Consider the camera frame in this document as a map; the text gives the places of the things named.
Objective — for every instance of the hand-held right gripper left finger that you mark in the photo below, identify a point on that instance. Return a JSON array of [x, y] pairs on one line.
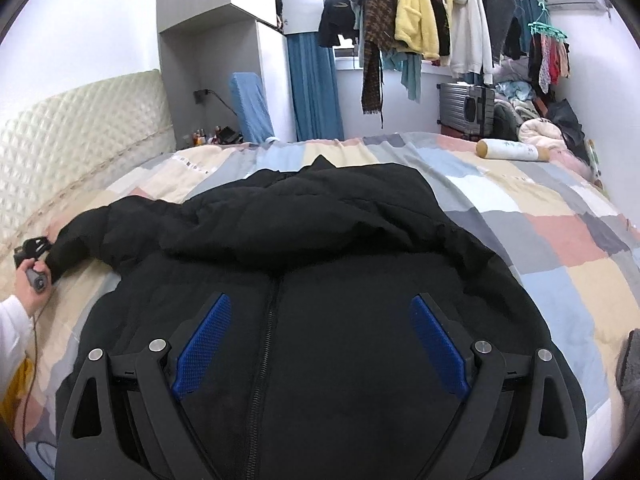
[[202, 345]]

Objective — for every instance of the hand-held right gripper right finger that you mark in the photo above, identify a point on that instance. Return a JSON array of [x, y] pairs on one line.
[[440, 345]]

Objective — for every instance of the black puffer jacket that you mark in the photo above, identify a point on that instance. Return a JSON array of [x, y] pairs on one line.
[[320, 240]]

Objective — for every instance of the person's left forearm white sleeve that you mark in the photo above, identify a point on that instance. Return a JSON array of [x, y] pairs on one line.
[[11, 340]]

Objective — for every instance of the pile of clothes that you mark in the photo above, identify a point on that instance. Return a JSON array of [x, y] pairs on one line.
[[545, 120]]

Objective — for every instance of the person's left hand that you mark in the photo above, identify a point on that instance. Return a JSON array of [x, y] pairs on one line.
[[24, 292]]

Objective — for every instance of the cream quilted headboard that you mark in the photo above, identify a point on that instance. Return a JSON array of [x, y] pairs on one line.
[[75, 150]]

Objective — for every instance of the yellow cloth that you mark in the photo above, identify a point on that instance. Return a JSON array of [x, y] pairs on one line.
[[16, 385]]

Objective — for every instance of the pastel patchwork blanket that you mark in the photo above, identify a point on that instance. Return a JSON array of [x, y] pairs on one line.
[[540, 240]]

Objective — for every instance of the grey fuzzy cloth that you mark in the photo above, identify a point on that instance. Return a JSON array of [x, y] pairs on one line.
[[630, 367]]

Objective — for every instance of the group of small bedside bottles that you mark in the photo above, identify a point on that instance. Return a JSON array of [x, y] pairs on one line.
[[197, 137]]

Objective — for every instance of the black bedside box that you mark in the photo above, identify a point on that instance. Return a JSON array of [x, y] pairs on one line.
[[228, 135]]

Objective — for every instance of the silver suitcase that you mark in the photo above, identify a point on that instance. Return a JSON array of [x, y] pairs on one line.
[[465, 107]]

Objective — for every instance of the teal scarf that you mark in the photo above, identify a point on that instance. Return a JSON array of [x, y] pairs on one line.
[[411, 77]]

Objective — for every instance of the blue curtain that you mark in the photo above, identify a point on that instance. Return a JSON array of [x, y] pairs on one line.
[[315, 90]]

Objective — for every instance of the hanging small garments bunch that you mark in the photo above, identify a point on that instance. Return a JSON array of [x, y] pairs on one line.
[[547, 62]]

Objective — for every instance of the white hoodie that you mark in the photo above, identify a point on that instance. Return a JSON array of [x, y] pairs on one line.
[[470, 35]]

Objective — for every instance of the brown plaid scarf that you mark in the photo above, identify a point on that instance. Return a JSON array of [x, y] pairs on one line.
[[375, 35]]

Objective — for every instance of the yellow fleece jacket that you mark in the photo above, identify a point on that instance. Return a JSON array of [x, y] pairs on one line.
[[415, 15]]

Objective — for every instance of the green clip hanger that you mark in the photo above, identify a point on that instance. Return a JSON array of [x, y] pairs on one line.
[[547, 27]]

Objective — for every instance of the hanging black printed garment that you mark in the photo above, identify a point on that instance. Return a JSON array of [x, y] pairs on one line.
[[442, 5]]

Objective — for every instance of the hanging black jacket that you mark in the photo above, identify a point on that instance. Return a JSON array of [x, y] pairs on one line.
[[340, 17]]

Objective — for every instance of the dark grey coat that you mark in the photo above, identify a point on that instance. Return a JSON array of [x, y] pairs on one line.
[[497, 5]]

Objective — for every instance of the white air conditioner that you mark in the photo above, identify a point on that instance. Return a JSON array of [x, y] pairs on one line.
[[577, 2]]

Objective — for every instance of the black wall plug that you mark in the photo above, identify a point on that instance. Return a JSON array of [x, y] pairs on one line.
[[201, 96]]

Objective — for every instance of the grey wall cabinet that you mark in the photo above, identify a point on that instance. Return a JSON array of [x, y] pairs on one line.
[[210, 30]]

